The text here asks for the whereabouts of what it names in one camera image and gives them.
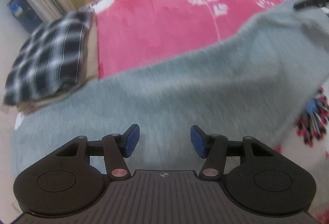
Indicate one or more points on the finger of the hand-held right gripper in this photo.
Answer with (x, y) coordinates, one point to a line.
(311, 0)

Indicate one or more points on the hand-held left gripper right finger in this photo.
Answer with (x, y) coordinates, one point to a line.
(198, 140)

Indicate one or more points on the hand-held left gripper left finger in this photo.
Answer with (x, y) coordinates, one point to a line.
(132, 140)

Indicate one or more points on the grey fleece towel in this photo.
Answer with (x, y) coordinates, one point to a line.
(192, 85)

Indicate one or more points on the beige folded garment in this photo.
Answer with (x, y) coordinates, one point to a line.
(91, 59)

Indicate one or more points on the black white plaid shirt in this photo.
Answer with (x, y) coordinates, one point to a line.
(51, 54)

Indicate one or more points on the pink floral blanket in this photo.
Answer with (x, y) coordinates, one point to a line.
(167, 21)

